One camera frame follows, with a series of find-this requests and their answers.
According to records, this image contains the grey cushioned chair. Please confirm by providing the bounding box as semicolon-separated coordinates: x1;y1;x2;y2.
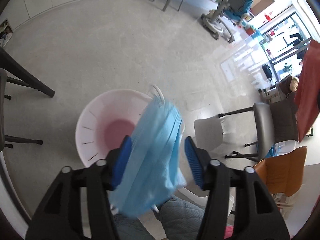
218;98;298;162

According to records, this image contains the teal exercise machine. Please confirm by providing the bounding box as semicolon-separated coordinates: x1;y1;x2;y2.
201;0;254;43

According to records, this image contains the red hanging cloth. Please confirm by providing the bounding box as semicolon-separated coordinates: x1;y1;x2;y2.
294;40;319;142

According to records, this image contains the blue face mask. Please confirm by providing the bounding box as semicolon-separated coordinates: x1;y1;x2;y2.
109;96;186;217

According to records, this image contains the orange chair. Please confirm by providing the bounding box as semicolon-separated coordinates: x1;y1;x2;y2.
254;146;308;197

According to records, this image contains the pink white trash bin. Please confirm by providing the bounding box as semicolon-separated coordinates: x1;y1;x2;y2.
75;89;151;167

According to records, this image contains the black table leg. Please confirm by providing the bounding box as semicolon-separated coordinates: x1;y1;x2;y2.
1;48;55;98

